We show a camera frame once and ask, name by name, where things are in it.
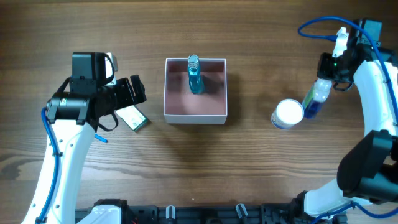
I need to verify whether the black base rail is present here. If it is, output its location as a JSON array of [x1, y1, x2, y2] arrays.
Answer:
[[74, 203, 348, 224]]

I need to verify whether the white green soap box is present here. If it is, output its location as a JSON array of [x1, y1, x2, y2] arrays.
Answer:
[[116, 106, 149, 132]]

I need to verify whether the pink open cardboard box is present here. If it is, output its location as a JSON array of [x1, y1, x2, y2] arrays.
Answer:
[[163, 58, 228, 124]]

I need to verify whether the blue mouthwash bottle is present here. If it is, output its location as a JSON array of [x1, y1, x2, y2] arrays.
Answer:
[[187, 54, 205, 95]]

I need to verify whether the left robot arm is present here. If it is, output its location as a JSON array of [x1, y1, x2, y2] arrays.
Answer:
[[23, 52, 146, 223]]

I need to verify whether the left blue cable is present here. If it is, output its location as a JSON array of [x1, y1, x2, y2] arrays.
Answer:
[[34, 107, 60, 224]]

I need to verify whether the clear pump sanitizer bottle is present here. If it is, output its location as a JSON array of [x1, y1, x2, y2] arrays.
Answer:
[[302, 78, 332, 119]]

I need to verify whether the white cotton bud tub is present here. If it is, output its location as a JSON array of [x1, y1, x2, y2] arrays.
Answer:
[[271, 98, 304, 129]]

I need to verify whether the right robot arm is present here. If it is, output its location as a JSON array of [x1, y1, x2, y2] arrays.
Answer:
[[289, 44, 397, 223]]

